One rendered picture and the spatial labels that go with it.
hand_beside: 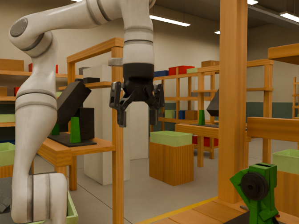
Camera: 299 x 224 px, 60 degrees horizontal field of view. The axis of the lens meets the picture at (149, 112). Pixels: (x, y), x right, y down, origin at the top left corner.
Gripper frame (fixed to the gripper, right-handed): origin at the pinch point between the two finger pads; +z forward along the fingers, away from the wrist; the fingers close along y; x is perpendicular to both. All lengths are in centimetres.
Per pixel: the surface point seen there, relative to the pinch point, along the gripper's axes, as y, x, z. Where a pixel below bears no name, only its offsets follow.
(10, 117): 81, 610, 34
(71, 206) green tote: 0, 42, 34
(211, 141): 438, 319, 89
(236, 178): 31.3, -7.0, 17.7
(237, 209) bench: 62, 12, 42
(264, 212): 31.8, -15.3, 25.4
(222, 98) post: 66, 23, -7
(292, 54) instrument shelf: 53, -13, -21
